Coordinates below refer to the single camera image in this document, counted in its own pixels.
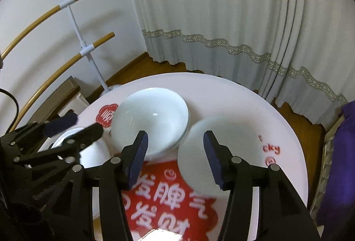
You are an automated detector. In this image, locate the large grey-rimmed plate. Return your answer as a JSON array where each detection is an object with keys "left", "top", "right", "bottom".
[{"left": 39, "top": 127, "right": 112, "bottom": 168}]

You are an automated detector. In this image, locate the purple cloth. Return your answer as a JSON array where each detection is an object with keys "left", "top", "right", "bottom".
[{"left": 316, "top": 102, "right": 354, "bottom": 240}]

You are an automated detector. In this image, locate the cream pleated curtain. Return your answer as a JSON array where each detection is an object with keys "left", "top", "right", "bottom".
[{"left": 134, "top": 0, "right": 354, "bottom": 129}]

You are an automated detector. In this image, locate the black cable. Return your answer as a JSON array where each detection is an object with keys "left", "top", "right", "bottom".
[{"left": 0, "top": 88, "right": 20, "bottom": 134}]

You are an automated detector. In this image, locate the white and wood coat rack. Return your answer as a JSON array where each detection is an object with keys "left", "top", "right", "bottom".
[{"left": 0, "top": 0, "right": 123, "bottom": 130}]

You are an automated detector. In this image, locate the white bowl grey band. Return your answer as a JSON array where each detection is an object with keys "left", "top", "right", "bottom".
[{"left": 111, "top": 88, "right": 189, "bottom": 160}]

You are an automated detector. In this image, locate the small white bowl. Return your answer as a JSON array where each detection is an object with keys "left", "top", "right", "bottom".
[{"left": 177, "top": 117, "right": 265, "bottom": 198}]

